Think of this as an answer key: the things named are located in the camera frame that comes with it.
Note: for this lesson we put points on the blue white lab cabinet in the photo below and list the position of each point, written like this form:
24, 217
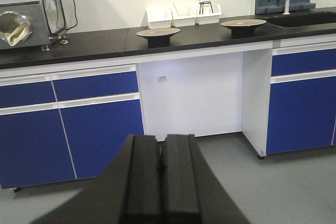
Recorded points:
60, 124

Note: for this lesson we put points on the beige plate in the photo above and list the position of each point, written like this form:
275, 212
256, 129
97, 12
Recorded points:
240, 23
158, 32

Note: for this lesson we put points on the black tripod stand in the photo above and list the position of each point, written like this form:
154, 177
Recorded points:
205, 8

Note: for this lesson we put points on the white bin left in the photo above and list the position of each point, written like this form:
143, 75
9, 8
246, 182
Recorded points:
159, 17

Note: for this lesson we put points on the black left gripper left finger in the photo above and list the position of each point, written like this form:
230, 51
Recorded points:
127, 191

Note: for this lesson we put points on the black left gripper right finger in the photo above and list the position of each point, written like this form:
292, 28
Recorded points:
191, 191

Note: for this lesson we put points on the black sink basin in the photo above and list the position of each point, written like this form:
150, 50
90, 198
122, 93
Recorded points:
305, 19

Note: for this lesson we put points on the grey metal glove box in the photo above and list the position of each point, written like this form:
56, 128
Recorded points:
26, 23

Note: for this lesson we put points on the white bin middle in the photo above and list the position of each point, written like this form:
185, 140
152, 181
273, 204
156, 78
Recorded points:
183, 16

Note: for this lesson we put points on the black bowl under right plate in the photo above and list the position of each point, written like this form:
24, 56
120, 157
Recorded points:
242, 32

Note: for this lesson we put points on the white bin right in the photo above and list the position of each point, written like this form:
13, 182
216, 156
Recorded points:
209, 18

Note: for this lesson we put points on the white bin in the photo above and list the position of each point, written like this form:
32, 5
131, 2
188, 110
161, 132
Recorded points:
209, 18
159, 17
183, 16

